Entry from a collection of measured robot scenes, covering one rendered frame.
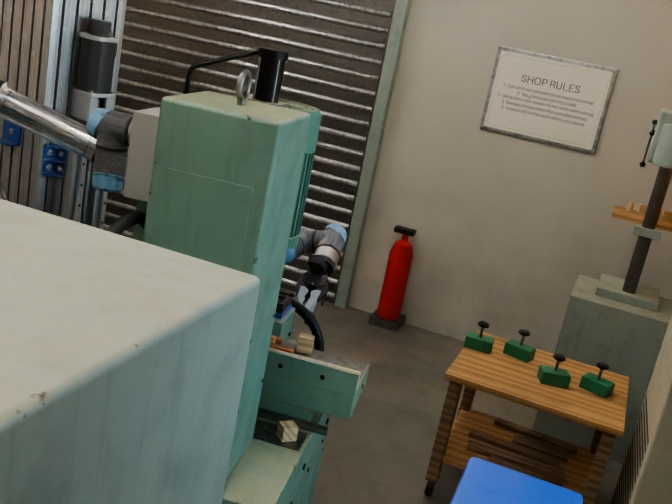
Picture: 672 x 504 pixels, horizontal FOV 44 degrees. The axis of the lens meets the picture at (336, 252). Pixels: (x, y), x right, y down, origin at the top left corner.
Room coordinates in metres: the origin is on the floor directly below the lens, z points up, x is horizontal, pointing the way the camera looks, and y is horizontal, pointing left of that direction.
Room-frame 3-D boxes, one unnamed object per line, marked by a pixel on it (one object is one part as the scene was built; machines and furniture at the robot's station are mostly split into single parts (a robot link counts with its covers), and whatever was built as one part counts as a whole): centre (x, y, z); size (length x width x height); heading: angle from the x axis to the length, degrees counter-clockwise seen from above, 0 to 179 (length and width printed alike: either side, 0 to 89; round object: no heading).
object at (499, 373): (3.00, -0.88, 0.32); 0.66 x 0.57 x 0.64; 72
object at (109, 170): (1.96, 0.58, 1.25); 0.11 x 0.08 x 0.11; 9
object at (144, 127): (1.50, 0.37, 1.40); 0.10 x 0.06 x 0.16; 171
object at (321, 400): (1.90, 0.17, 0.87); 0.61 x 0.30 x 0.06; 81
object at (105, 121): (1.94, 0.58, 1.35); 0.11 x 0.08 x 0.09; 81
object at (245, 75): (1.50, 0.22, 1.55); 0.06 x 0.02 x 0.07; 171
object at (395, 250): (4.68, -0.38, 0.30); 0.19 x 0.18 x 0.60; 163
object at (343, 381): (1.75, 0.19, 0.93); 0.60 x 0.02 x 0.06; 81
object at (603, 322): (3.70, -1.37, 0.79); 0.62 x 0.48 x 1.58; 162
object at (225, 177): (1.50, 0.22, 1.16); 0.22 x 0.22 x 0.72; 81
